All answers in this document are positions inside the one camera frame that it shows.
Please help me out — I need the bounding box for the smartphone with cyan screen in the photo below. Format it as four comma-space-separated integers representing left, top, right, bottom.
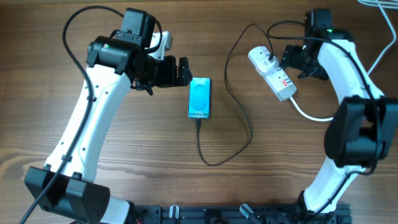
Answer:
188, 78, 211, 119

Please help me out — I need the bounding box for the black USB charging cable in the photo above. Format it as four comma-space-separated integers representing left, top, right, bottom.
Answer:
195, 23, 275, 167

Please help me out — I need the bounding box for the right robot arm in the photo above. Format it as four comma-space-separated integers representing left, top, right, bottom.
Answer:
281, 9, 397, 223

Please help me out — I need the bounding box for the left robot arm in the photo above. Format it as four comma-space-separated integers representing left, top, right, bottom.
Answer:
24, 8, 192, 223

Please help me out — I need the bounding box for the white charger adapter plug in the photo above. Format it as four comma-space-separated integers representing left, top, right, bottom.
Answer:
255, 58, 279, 76

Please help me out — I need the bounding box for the white power strip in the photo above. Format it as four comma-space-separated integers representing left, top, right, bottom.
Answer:
248, 46, 297, 101

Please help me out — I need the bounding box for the white power strip cord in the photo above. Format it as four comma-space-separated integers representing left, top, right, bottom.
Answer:
289, 0, 398, 123

